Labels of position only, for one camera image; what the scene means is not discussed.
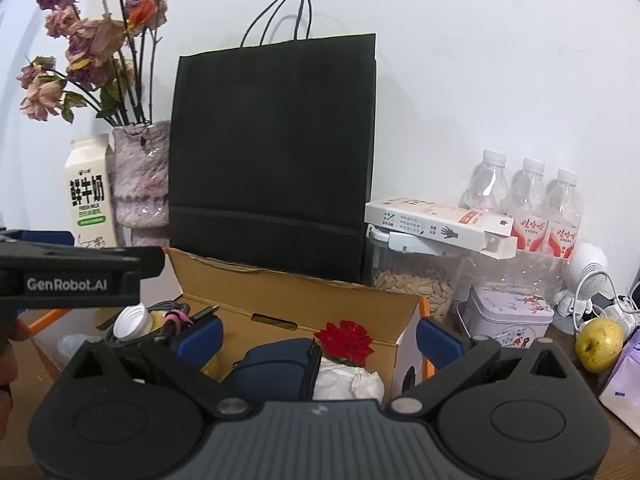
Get yellow white plush toy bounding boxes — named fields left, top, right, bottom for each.
left=154, top=308, right=219, bottom=378

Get black cable bundle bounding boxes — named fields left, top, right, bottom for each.
left=102, top=301, right=222, bottom=348

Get white round lid jar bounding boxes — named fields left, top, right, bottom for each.
left=113, top=304, right=153, bottom=342

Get navy blue zip pouch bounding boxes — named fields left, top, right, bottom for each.
left=224, top=338, right=322, bottom=408

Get red fabric flower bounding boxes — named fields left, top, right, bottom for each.
left=314, top=320, right=374, bottom=367

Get white cloth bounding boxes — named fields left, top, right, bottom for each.
left=312, top=358, right=385, bottom=403

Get person's left hand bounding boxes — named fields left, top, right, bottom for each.
left=0, top=320, right=30, bottom=440

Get red cardboard box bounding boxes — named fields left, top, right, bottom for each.
left=141, top=248, right=435, bottom=399

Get lilac floral tin box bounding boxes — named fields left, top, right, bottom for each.
left=457, top=282, right=554, bottom=348

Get clear seed storage jar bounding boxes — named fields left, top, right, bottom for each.
left=368, top=226, right=463, bottom=321

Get white green milk carton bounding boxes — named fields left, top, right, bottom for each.
left=64, top=133, right=119, bottom=249

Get white flat carton box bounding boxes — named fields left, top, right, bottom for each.
left=364, top=197, right=518, bottom=260

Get yellow green apple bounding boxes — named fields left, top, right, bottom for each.
left=575, top=316, right=625, bottom=374

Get purple mottled vase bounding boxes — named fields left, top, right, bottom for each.
left=113, top=120, right=170, bottom=247

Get clear water bottle left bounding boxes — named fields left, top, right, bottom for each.
left=461, top=148, right=509, bottom=214

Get clear water bottle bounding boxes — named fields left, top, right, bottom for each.
left=504, top=158, right=548, bottom=252
left=461, top=148, right=509, bottom=214
left=544, top=168, right=584, bottom=259

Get white small desk fan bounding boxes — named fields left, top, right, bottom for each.
left=552, top=242, right=608, bottom=335

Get clear water bottle right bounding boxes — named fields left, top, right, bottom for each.
left=544, top=168, right=584, bottom=259

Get clear water bottle middle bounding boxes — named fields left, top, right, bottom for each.
left=504, top=158, right=548, bottom=252

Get purple tissue pack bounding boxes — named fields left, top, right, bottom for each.
left=599, top=330, right=640, bottom=437

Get black paper bag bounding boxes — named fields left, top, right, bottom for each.
left=168, top=0, right=376, bottom=283

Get dried rose bouquet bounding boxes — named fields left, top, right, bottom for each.
left=17, top=0, right=168, bottom=127

